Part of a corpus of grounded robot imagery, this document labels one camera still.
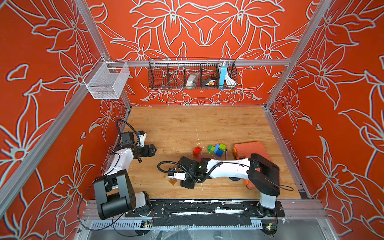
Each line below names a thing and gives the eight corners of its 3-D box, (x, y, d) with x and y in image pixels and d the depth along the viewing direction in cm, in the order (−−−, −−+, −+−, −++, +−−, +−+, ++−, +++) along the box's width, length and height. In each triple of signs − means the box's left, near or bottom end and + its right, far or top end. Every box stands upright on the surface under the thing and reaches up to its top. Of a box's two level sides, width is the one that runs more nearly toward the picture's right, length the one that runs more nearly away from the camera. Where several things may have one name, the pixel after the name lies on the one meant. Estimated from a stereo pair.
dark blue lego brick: (211, 153, 94) (212, 151, 93) (216, 145, 98) (216, 143, 96) (220, 157, 92) (221, 156, 91) (224, 149, 96) (225, 147, 94)
